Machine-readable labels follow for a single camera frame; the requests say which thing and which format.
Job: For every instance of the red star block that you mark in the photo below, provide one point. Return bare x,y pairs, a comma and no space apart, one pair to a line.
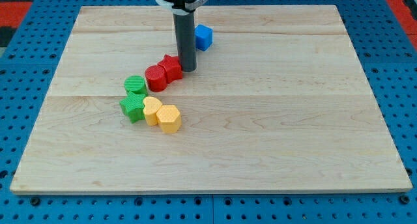
172,67

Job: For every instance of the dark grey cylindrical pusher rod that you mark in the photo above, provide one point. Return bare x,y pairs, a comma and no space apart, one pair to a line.
185,38

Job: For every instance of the light wooden board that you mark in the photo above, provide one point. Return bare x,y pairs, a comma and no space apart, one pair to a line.
278,104

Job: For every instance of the red cylinder block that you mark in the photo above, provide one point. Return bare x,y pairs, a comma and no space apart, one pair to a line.
156,80

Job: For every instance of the yellow hexagon block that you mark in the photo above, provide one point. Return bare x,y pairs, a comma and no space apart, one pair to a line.
169,118

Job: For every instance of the green cylinder block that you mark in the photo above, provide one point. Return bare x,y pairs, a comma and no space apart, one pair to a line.
136,85

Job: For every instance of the green star block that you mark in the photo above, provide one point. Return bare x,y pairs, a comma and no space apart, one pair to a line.
132,106

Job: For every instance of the yellow heart block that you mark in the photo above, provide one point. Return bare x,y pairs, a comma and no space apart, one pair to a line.
151,107

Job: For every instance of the blue cube block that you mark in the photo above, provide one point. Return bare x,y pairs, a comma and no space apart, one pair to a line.
203,37

